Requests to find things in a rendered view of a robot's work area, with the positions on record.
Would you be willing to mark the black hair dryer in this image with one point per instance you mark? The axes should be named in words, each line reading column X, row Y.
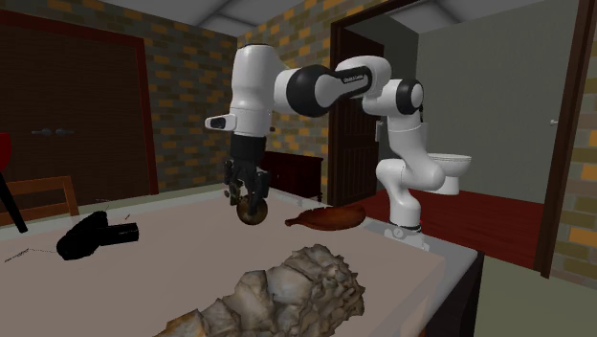
column 91, row 235

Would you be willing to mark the dark brown double door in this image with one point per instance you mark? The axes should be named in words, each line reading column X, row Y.
column 70, row 102

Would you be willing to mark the dark brown open door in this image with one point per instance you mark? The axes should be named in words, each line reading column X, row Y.
column 357, row 135

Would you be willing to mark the dark red cabinet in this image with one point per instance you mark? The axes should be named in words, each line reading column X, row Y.
column 294, row 173

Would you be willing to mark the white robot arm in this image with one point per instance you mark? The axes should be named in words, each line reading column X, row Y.
column 254, row 88

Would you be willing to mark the brown wooden serving board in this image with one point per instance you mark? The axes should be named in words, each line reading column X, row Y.
column 331, row 217

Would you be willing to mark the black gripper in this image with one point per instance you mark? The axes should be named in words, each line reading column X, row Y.
column 248, row 148

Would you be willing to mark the wooden chair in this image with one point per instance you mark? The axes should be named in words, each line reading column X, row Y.
column 42, row 186

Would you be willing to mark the white toilet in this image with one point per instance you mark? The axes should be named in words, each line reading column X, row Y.
column 451, row 170

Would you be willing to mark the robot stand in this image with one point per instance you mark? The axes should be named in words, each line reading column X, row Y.
column 459, row 303

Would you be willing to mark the brown round bowl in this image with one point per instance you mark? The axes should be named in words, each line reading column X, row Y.
column 252, row 215

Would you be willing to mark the red chair with black leg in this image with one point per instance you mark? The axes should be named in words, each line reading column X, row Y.
column 5, row 186

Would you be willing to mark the grey white rock figure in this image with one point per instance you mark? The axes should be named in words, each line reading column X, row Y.
column 289, row 294

